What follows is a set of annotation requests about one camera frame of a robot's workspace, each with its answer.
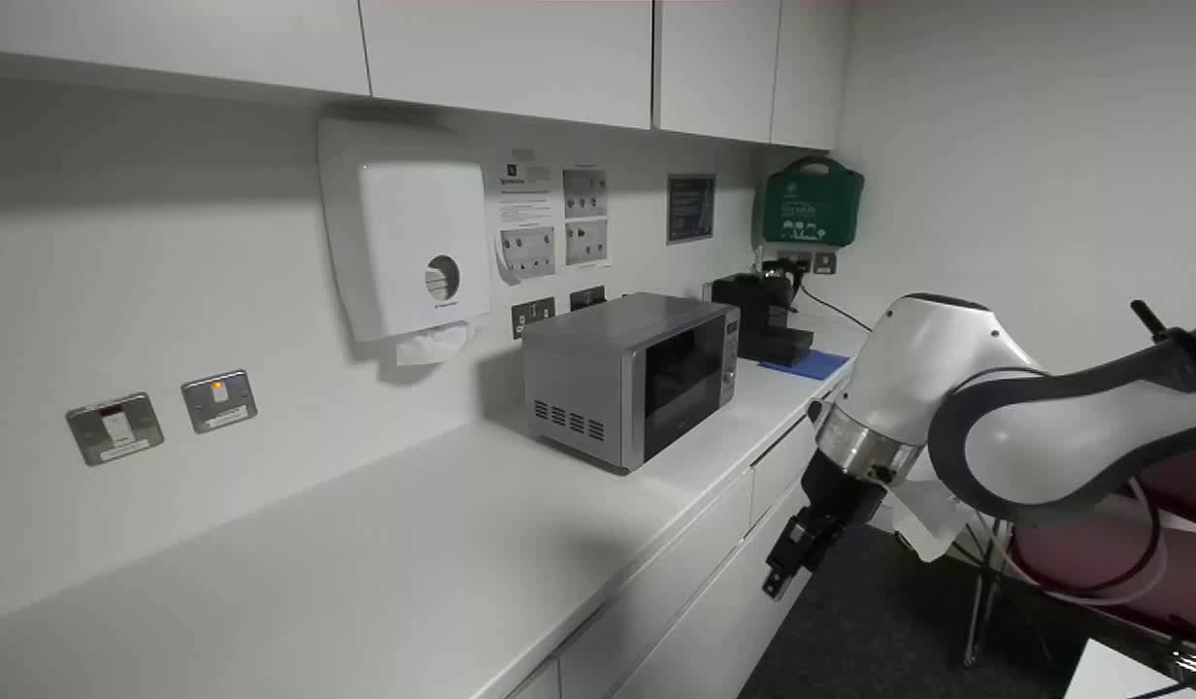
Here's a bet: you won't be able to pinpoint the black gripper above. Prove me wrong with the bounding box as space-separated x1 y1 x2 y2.
760 455 895 598

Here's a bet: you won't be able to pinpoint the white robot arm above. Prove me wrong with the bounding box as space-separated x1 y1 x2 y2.
760 290 1196 598

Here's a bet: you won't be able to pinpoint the silver microwave oven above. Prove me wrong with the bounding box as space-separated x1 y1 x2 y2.
520 290 743 475

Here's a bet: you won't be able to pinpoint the blue mat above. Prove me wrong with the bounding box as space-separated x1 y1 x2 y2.
760 350 850 379

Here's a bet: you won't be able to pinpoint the white lower cabinets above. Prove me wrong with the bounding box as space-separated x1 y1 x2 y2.
508 413 817 699

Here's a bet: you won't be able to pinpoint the white cabinets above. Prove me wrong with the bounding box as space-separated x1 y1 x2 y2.
0 0 856 149
508 413 817 699

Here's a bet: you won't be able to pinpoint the black coffee machine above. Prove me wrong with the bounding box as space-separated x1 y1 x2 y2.
712 271 812 365

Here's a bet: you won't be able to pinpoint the green first aid box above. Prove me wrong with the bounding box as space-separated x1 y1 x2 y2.
758 156 868 247

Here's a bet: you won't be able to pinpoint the white upper cabinets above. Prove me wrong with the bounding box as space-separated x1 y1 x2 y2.
0 0 856 149

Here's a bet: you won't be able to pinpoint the white instruction poster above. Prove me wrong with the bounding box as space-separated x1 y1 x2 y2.
492 156 609 285

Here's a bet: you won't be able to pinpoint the white paper towel dispenser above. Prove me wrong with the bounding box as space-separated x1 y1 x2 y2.
319 115 489 369

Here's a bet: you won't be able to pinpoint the black power cable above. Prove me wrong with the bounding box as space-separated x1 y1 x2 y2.
790 268 877 337

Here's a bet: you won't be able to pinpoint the dark framed wall notice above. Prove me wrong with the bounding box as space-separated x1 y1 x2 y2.
670 174 714 240

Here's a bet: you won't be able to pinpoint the steel wall socket orange sticker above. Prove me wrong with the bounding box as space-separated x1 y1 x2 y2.
184 369 257 434

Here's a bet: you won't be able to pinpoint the steel wall socket left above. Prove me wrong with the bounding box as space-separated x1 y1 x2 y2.
67 391 165 465

